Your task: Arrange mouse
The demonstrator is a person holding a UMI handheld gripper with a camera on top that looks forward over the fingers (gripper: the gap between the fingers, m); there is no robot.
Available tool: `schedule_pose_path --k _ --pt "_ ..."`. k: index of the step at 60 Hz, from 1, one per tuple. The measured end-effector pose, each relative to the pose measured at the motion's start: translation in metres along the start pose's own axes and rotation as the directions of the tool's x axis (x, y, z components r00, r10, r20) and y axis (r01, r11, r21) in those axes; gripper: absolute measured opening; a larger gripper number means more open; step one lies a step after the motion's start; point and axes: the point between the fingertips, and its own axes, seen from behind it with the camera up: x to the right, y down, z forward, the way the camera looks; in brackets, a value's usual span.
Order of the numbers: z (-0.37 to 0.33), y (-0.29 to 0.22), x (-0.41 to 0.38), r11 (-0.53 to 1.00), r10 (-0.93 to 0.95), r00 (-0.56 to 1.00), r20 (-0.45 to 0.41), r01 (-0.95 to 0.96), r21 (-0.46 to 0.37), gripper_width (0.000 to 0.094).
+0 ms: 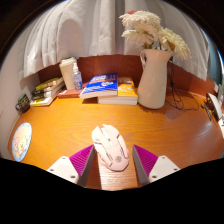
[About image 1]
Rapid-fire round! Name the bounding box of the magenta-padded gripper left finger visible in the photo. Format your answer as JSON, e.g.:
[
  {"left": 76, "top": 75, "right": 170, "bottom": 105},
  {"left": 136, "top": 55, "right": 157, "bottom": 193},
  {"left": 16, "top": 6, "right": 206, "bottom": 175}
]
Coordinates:
[{"left": 45, "top": 143, "right": 98, "bottom": 188}]

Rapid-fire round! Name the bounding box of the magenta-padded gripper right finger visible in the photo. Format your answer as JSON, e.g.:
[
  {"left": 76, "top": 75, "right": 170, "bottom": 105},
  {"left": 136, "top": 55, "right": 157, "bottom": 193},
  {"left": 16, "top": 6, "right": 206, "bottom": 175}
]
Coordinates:
[{"left": 131, "top": 143, "right": 181, "bottom": 187}]

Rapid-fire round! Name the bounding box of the white computer mouse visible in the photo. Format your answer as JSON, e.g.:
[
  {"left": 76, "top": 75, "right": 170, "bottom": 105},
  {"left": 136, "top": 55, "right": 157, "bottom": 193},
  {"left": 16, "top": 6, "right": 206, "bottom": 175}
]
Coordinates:
[{"left": 91, "top": 123, "right": 130, "bottom": 173}]

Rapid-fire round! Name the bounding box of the round cartoon-print mouse pad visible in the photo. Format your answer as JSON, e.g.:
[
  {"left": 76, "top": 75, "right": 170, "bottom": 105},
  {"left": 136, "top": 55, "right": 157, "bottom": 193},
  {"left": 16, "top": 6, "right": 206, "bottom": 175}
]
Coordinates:
[{"left": 11, "top": 122, "right": 33, "bottom": 163}]

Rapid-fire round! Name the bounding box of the pale yellow book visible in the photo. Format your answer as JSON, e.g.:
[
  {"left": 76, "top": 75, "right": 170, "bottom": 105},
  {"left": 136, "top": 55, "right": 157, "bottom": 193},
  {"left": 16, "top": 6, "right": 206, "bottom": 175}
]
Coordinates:
[{"left": 29, "top": 90, "right": 63, "bottom": 108}]

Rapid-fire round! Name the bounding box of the red-brown notebook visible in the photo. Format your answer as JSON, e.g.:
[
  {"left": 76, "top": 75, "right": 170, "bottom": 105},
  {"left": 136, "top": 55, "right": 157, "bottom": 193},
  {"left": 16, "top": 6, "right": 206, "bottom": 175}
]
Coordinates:
[{"left": 57, "top": 87, "right": 84, "bottom": 99}]

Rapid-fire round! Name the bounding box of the dark book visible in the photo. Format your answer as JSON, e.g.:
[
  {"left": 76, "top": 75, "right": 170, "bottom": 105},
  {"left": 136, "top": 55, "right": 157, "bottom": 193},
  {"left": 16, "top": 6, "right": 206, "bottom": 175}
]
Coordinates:
[{"left": 30, "top": 83, "right": 66, "bottom": 102}]

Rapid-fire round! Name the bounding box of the dark green mug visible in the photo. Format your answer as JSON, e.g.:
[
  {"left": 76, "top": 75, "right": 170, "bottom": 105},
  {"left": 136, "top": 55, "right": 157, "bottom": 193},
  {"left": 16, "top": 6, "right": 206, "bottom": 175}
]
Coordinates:
[{"left": 14, "top": 93, "right": 32, "bottom": 114}]

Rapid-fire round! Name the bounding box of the yellow orange book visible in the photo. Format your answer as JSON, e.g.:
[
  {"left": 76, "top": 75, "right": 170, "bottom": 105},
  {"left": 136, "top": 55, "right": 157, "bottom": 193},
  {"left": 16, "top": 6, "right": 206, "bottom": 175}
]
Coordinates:
[{"left": 97, "top": 76, "right": 139, "bottom": 106}]

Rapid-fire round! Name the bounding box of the white ceramic pitcher vase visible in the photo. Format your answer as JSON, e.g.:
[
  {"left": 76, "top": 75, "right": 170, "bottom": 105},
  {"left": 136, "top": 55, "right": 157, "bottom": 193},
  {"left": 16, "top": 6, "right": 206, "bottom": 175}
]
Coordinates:
[{"left": 136, "top": 48, "right": 174, "bottom": 110}]

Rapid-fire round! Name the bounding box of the white desktop device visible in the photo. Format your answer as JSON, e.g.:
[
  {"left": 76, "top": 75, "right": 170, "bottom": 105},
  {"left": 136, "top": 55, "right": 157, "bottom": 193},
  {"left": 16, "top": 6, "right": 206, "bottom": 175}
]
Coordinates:
[{"left": 203, "top": 91, "right": 224, "bottom": 123}]

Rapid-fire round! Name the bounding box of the clear spray bottle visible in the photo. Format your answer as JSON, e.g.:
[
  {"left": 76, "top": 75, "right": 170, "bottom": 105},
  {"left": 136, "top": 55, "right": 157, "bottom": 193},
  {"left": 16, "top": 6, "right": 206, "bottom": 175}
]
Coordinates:
[{"left": 72, "top": 62, "right": 84, "bottom": 92}]

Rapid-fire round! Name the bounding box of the white pleated curtain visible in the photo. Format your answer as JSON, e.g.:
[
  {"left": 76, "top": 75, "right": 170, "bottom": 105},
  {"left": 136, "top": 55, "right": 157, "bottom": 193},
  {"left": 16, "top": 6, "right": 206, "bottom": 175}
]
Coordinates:
[{"left": 18, "top": 0, "right": 211, "bottom": 82}]

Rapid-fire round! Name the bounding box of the white flower bouquet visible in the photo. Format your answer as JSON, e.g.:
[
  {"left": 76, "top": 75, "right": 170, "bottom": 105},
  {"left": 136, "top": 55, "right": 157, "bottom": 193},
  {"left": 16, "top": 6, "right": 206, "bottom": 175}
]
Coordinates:
[{"left": 119, "top": 9, "right": 193, "bottom": 61}]

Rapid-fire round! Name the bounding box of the black cable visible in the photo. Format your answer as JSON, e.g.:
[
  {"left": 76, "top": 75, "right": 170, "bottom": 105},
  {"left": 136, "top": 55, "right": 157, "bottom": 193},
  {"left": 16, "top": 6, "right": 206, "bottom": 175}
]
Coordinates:
[{"left": 166, "top": 56, "right": 206, "bottom": 112}]

